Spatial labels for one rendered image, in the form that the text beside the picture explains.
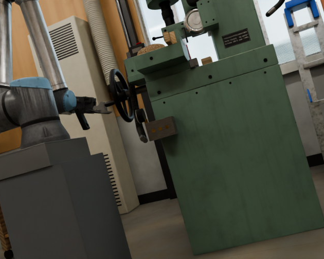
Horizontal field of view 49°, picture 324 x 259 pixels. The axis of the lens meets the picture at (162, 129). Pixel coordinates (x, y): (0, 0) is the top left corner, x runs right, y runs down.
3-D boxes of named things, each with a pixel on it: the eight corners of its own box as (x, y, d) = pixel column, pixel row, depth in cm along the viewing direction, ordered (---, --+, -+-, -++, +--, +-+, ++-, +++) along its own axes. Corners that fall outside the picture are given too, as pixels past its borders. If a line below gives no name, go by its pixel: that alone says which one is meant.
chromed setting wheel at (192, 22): (187, 38, 167) (180, 13, 167) (213, 30, 165) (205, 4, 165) (186, 37, 164) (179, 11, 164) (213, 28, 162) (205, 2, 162)
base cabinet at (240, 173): (199, 226, 202) (165, 106, 204) (303, 203, 191) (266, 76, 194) (192, 256, 157) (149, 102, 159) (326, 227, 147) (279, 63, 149)
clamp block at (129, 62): (135, 80, 187) (130, 64, 187) (159, 73, 185) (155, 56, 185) (127, 77, 173) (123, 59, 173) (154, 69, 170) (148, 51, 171)
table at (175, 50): (146, 90, 210) (143, 80, 210) (196, 74, 204) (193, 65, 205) (115, 77, 150) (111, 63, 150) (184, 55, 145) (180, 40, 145)
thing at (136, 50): (131, 63, 186) (129, 53, 186) (151, 57, 184) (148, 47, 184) (125, 58, 173) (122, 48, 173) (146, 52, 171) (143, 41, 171)
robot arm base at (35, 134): (50, 142, 127) (42, 115, 128) (10, 154, 134) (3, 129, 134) (79, 137, 145) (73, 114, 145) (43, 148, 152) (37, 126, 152)
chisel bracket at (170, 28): (167, 47, 183) (162, 31, 184) (193, 38, 181) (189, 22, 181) (164, 44, 176) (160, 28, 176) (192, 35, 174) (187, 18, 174)
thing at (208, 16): (204, 32, 166) (197, 8, 166) (219, 28, 164) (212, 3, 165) (203, 27, 156) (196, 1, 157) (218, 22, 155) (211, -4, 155)
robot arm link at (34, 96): (45, 116, 130) (33, 70, 131) (7, 128, 135) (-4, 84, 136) (67, 116, 145) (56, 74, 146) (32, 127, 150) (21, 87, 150)
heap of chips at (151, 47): (139, 60, 158) (137, 52, 158) (169, 50, 156) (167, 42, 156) (134, 56, 149) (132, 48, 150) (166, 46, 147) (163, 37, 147)
